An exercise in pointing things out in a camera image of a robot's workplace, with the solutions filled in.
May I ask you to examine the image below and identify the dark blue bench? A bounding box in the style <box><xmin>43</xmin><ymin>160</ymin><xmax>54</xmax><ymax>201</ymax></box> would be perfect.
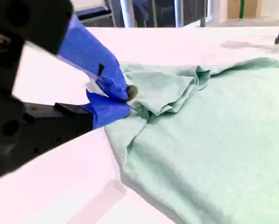
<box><xmin>74</xmin><ymin>4</ymin><xmax>115</xmax><ymax>27</ymax></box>

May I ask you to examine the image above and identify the white metal post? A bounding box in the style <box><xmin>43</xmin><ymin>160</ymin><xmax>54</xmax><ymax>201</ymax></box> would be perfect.
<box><xmin>174</xmin><ymin>0</ymin><xmax>185</xmax><ymax>28</ymax></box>
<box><xmin>119</xmin><ymin>0</ymin><xmax>132</xmax><ymax>28</ymax></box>

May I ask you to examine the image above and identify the pale green T-shirt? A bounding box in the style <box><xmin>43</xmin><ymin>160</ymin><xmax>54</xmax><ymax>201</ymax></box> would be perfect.
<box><xmin>104</xmin><ymin>57</ymin><xmax>279</xmax><ymax>224</ymax></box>

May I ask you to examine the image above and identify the brown cardboard box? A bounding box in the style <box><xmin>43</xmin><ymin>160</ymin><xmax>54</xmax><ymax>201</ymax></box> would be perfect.
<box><xmin>227</xmin><ymin>0</ymin><xmax>263</xmax><ymax>20</ymax></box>

